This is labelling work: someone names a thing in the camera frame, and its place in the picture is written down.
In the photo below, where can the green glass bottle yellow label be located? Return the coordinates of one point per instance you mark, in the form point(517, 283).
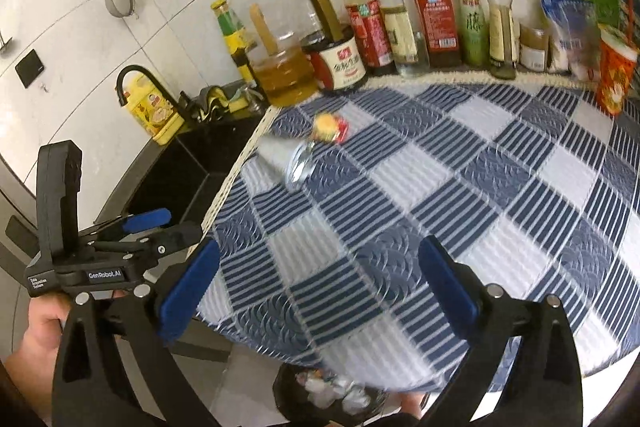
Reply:
point(232, 34)

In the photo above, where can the red paper cup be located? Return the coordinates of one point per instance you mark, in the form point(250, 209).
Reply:
point(617, 72)

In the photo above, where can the gold cap olive label bottle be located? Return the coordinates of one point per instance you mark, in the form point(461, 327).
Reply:
point(500, 34)

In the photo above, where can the yellow dish soap bottle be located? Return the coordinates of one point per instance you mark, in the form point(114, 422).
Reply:
point(152, 112)

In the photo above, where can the person's left hand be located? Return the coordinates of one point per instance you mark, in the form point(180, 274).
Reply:
point(42, 337)

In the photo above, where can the black trash bin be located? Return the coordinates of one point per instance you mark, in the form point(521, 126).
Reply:
point(287, 399)

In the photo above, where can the large clear cooking oil jug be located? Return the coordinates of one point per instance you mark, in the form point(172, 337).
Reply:
point(285, 74)

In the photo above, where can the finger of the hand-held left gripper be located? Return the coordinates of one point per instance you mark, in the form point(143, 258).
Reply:
point(147, 219)
point(170, 239)

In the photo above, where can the black wall socket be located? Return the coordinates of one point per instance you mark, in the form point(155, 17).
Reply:
point(29, 68)

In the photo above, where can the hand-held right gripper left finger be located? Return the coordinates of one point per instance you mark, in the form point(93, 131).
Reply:
point(190, 292)

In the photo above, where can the green label oil bottle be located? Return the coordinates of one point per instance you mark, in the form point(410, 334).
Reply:
point(472, 29)

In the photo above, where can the red print plastic wrapper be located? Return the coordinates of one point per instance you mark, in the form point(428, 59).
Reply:
point(312, 147)

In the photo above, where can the black and yellow cloth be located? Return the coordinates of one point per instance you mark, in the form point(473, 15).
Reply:
point(212, 104)

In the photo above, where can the blue checked tablecloth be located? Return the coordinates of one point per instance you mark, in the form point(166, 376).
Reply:
point(450, 187)

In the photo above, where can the black kitchen sink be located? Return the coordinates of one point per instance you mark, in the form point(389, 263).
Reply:
point(200, 167)

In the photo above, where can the clear plastic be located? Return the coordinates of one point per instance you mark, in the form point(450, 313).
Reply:
point(356, 399)
point(320, 389)

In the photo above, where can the person's dark clothing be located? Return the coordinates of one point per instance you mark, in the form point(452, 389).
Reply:
point(402, 421)

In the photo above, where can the yellow cap clear bottle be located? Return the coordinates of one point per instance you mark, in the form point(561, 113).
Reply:
point(400, 32)

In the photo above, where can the black kitchen faucet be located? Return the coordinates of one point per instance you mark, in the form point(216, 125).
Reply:
point(142, 79)

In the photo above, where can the dark soy sauce jug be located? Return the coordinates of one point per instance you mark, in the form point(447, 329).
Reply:
point(337, 64)

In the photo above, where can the black cap red label bottle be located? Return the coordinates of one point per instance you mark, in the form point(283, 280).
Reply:
point(372, 34)

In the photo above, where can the yellow sponge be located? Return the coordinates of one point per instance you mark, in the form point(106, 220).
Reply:
point(237, 103)

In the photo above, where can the gold cap red label bottle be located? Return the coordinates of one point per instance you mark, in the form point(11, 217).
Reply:
point(437, 24)

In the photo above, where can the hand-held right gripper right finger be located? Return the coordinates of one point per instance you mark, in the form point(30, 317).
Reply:
point(447, 282)

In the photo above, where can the small glass jar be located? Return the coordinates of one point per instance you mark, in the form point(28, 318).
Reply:
point(532, 49)

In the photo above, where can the blue and white plastic bag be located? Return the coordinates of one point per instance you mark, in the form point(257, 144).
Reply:
point(570, 37)

